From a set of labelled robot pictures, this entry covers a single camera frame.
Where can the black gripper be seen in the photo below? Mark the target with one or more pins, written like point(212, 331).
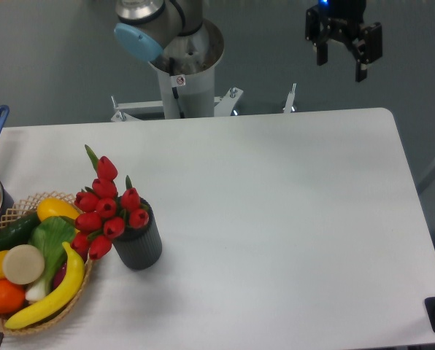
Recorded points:
point(342, 22)

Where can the red tulip bouquet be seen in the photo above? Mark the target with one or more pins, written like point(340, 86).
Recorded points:
point(106, 214)

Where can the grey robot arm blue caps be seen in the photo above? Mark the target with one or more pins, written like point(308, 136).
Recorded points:
point(174, 37)

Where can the dark grey ribbed vase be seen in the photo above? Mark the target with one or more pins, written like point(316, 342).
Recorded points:
point(140, 248)

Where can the yellow lemon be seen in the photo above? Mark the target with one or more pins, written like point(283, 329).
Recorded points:
point(54, 207)

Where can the green bok choy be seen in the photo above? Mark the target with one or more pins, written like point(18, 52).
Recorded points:
point(48, 237)

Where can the woven wicker basket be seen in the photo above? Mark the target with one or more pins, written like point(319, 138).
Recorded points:
point(23, 208)

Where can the purple vegetable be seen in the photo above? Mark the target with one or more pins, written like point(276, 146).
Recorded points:
point(59, 276)

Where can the yellow banana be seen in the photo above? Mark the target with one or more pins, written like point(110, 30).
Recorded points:
point(57, 299)

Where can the dark green cucumber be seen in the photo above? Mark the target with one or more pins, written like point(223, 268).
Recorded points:
point(18, 232)

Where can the beige round disc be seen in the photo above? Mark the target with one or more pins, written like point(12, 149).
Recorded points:
point(23, 264)

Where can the orange fruit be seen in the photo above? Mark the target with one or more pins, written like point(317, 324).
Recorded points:
point(12, 297)

